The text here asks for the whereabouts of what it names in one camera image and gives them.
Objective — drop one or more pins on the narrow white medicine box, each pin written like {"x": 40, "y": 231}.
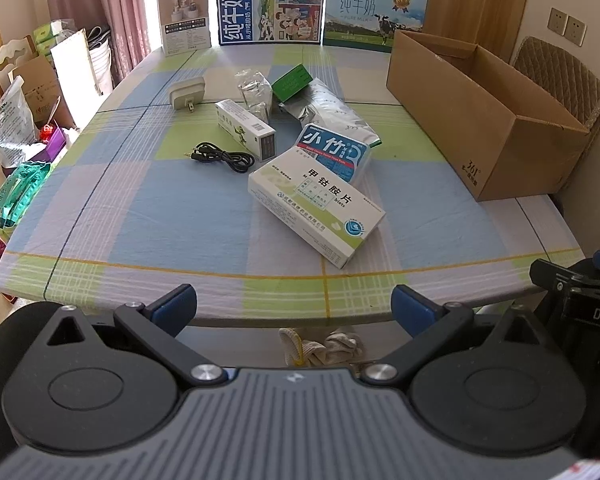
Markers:
{"x": 240, "y": 127}

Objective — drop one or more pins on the purple container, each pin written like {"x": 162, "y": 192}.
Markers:
{"x": 52, "y": 144}

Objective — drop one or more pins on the checked cloth desktop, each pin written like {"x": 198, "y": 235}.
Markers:
{"x": 180, "y": 220}

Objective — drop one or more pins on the white printed plastic bag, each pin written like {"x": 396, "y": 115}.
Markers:
{"x": 10, "y": 125}

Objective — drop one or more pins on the clear plastic wrapper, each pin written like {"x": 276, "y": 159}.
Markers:
{"x": 255, "y": 95}

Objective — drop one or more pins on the brown cardboard box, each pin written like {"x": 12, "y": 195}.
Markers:
{"x": 460, "y": 105}

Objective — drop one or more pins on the red shiny wrapper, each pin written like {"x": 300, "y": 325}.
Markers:
{"x": 46, "y": 133}

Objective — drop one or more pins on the blue milk carton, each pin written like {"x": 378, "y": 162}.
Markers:
{"x": 240, "y": 10}

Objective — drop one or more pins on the green box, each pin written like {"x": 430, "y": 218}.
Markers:
{"x": 290, "y": 82}

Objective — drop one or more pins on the silver foil bag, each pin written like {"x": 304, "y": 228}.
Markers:
{"x": 330, "y": 110}

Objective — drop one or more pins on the green packets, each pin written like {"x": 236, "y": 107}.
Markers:
{"x": 15, "y": 192}

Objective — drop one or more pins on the green tissue boxes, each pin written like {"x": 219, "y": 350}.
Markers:
{"x": 47, "y": 35}

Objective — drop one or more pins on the white carved chair back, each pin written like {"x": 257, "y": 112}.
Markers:
{"x": 7, "y": 57}

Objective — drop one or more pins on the cow print milk carton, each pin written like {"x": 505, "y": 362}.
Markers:
{"x": 370, "y": 15}

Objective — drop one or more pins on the large white medicine box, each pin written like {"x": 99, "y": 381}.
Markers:
{"x": 310, "y": 205}

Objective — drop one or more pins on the quilted chair back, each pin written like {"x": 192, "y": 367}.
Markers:
{"x": 555, "y": 70}

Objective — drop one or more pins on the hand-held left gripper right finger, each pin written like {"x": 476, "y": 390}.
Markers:
{"x": 411, "y": 305}

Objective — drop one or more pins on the beige cloth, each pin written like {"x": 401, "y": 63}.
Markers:
{"x": 325, "y": 347}

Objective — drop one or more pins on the beige wall socket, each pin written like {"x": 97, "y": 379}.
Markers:
{"x": 558, "y": 21}
{"x": 576, "y": 30}

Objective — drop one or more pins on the white product box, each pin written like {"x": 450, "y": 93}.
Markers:
{"x": 182, "y": 20}

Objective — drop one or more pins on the blue tissue pack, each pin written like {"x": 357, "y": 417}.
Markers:
{"x": 330, "y": 150}

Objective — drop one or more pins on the small brown carton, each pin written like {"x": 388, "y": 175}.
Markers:
{"x": 40, "y": 90}

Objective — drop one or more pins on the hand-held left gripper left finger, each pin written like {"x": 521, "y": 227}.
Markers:
{"x": 175, "y": 304}

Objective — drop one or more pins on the white power adapter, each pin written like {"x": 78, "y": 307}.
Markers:
{"x": 185, "y": 92}

